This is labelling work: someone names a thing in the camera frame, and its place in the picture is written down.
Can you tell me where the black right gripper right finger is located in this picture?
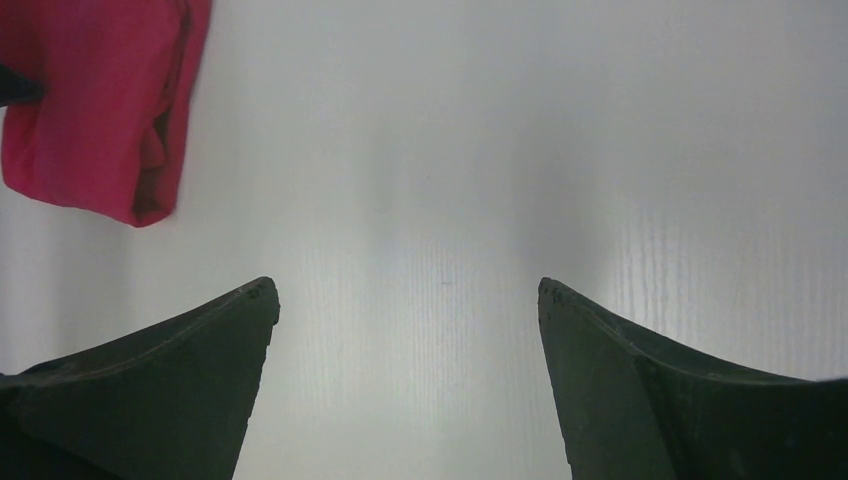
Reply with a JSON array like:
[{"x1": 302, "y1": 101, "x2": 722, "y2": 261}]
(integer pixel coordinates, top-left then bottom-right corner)
[{"x1": 538, "y1": 278, "x2": 847, "y2": 479}]

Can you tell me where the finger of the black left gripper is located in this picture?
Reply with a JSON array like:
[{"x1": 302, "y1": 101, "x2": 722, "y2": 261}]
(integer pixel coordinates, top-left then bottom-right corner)
[{"x1": 1, "y1": 63, "x2": 45, "y2": 108}]

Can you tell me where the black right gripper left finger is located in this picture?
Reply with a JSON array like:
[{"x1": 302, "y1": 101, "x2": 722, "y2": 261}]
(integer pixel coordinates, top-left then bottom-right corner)
[{"x1": 1, "y1": 277, "x2": 280, "y2": 479}]

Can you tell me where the red t-shirt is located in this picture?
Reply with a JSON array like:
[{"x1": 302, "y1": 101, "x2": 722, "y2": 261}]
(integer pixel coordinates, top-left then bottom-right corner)
[{"x1": 1, "y1": 1, "x2": 212, "y2": 227}]

